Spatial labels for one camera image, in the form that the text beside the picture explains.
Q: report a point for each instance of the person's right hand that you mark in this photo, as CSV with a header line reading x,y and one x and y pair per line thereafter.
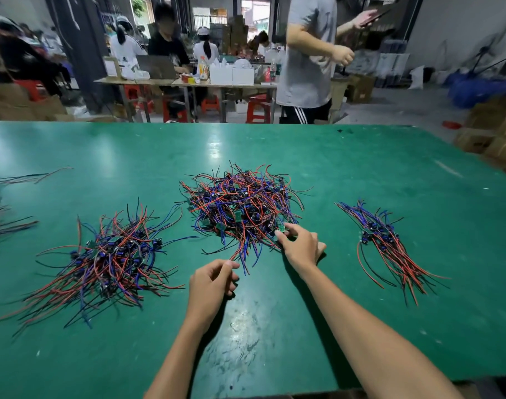
x,y
301,246

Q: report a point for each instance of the heap of blue bags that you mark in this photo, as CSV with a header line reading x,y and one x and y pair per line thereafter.
x,y
484,89

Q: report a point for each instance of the brown cardboard box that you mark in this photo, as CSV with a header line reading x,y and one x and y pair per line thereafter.
x,y
361,89

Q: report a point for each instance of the small red floor object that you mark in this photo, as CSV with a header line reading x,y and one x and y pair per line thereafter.
x,y
451,124

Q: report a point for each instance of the red plastic stool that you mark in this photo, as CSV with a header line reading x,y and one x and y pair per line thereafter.
x,y
258,109
137,97
211,104
30,89

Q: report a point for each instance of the person's left forearm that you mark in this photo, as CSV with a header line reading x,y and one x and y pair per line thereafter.
x,y
176,365

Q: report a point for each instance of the long wooden work table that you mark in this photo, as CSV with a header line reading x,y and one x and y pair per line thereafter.
x,y
195,81

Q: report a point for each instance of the cream cabinet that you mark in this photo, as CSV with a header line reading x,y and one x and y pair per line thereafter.
x,y
339,95

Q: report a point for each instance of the grey laptop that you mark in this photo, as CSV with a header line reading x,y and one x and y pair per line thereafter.
x,y
157,67

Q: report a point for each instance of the row of white containers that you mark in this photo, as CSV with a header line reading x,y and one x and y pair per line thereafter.
x,y
231,74

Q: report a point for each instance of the row of cardboard boxes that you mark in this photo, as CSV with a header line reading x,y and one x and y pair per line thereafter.
x,y
24,102

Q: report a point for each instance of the person's right forearm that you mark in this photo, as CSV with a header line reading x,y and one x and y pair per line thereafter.
x,y
378,336

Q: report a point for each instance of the person's left hand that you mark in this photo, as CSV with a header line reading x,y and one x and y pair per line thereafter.
x,y
210,295

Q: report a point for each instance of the dark pillar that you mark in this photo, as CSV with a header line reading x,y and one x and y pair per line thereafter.
x,y
78,45

